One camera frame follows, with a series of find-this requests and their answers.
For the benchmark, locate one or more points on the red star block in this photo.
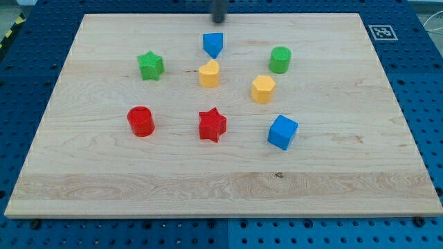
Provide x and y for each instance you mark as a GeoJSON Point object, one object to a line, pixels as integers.
{"type": "Point", "coordinates": [212, 124]}

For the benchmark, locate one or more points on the blue triangle block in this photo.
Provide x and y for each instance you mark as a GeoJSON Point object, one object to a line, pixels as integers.
{"type": "Point", "coordinates": [213, 43]}

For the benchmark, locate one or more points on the yellow heart block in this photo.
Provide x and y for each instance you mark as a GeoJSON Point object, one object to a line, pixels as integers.
{"type": "Point", "coordinates": [209, 74]}

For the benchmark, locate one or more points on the yellow hexagon block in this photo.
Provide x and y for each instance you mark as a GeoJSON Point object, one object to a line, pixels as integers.
{"type": "Point", "coordinates": [262, 89]}

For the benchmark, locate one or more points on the light wooden board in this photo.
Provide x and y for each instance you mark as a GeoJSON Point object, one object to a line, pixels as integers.
{"type": "Point", "coordinates": [353, 154]}

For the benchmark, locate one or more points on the blue cube block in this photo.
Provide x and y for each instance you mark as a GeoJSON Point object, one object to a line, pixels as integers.
{"type": "Point", "coordinates": [282, 132]}

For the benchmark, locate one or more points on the red cylinder block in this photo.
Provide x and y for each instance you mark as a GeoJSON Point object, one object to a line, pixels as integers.
{"type": "Point", "coordinates": [141, 121]}

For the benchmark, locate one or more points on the white fiducial marker tag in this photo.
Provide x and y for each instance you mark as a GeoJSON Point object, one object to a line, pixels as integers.
{"type": "Point", "coordinates": [383, 32]}

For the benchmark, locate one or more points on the green cylinder block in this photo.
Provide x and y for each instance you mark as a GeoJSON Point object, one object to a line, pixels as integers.
{"type": "Point", "coordinates": [279, 60]}

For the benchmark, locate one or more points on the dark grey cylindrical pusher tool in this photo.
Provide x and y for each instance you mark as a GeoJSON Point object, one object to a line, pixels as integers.
{"type": "Point", "coordinates": [218, 11]}

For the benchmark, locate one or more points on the green star block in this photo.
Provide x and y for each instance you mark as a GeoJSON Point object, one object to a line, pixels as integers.
{"type": "Point", "coordinates": [150, 65]}

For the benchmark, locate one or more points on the yellow black hazard tape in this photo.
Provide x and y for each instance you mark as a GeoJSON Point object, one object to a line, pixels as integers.
{"type": "Point", "coordinates": [12, 33]}

